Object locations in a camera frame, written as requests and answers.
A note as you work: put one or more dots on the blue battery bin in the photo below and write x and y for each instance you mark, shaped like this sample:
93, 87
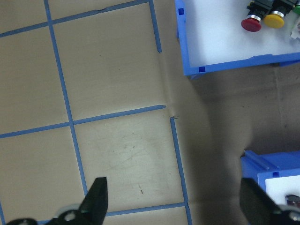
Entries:
255, 164

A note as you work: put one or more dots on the blue push-button bin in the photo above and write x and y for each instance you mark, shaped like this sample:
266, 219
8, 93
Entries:
185, 47

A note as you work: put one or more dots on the black cylinders in far bin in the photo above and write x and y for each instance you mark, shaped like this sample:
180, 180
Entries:
281, 185

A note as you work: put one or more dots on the pile of small mixed parts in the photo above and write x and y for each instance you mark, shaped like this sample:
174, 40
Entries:
222, 35

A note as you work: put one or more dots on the white plastic contact block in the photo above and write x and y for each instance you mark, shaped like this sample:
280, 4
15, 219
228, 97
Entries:
295, 32

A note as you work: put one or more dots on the red mushroom push button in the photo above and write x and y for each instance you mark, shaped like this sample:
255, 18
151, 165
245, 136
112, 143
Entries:
251, 24

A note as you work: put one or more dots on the yellow mushroom push button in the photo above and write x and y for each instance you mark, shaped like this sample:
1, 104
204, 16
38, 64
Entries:
274, 21

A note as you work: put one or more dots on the green push button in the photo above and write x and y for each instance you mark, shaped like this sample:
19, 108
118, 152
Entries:
297, 9

